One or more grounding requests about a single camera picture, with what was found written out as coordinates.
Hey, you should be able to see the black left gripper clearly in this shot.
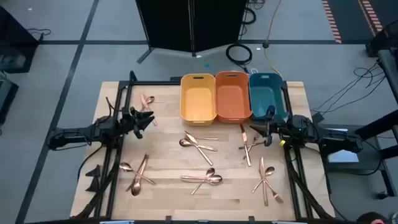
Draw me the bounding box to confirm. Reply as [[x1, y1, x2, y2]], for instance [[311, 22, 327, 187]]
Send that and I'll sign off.
[[121, 106, 155, 140]]

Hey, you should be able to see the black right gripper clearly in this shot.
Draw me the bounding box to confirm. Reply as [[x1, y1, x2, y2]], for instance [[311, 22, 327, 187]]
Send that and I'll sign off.
[[249, 105, 292, 147]]

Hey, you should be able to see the teal plastic bin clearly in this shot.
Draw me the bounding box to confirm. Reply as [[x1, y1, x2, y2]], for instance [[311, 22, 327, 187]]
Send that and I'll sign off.
[[248, 72, 289, 121]]

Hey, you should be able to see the orange plastic bin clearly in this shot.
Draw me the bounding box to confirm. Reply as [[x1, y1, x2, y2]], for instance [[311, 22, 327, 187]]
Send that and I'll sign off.
[[215, 70, 253, 124]]

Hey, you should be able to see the yellow plastic bin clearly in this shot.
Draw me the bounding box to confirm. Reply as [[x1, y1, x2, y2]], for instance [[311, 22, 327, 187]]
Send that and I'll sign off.
[[179, 73, 218, 127]]

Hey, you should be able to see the white sheet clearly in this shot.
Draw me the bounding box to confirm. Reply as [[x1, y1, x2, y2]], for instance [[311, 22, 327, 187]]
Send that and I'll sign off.
[[326, 149, 361, 164]]

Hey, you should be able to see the black folding partition screen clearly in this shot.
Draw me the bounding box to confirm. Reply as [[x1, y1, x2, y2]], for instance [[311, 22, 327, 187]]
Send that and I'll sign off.
[[135, 0, 249, 65]]

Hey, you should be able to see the black side table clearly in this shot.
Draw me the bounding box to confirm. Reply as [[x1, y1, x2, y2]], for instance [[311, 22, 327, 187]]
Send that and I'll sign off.
[[317, 46, 398, 200]]

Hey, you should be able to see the dark equipment box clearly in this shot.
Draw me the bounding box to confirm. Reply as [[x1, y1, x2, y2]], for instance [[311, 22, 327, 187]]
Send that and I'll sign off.
[[0, 77, 19, 125]]

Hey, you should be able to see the person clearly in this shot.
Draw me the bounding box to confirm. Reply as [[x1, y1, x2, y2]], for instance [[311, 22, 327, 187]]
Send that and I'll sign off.
[[356, 211, 388, 224]]

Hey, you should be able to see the black equipment case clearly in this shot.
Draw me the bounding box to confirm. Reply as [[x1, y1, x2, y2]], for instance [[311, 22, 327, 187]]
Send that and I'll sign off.
[[365, 20, 398, 58]]

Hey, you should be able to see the black cabinet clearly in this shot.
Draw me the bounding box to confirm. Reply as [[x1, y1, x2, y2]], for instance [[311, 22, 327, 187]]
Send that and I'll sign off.
[[0, 6, 40, 75]]

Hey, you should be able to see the black metal table frame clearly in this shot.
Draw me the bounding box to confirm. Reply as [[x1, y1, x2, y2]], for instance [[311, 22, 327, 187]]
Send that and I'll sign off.
[[73, 70, 335, 224]]

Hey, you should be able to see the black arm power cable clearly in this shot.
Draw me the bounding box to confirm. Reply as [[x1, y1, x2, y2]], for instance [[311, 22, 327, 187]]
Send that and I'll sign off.
[[76, 144, 105, 183]]

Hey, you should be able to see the black triangular bracket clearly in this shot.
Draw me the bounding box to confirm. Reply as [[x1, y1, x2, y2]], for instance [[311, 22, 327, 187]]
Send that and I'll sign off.
[[85, 164, 102, 178], [85, 177, 101, 192]]

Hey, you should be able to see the coiled black cable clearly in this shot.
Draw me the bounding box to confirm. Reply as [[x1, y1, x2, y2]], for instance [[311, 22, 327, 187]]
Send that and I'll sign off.
[[225, 43, 253, 67]]

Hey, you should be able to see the yellow floor cable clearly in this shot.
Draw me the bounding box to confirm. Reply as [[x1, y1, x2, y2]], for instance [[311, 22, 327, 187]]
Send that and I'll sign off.
[[263, 0, 283, 78]]

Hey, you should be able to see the black floor cable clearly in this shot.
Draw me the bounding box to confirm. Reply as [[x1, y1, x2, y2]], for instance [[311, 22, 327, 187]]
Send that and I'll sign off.
[[318, 76, 388, 114], [310, 60, 388, 111]]

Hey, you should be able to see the looped black cable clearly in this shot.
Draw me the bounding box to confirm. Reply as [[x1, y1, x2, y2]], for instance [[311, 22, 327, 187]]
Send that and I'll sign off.
[[241, 0, 267, 26]]

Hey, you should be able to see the thin black cable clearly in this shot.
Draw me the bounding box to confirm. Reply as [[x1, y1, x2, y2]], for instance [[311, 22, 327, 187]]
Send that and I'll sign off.
[[26, 27, 52, 42]]

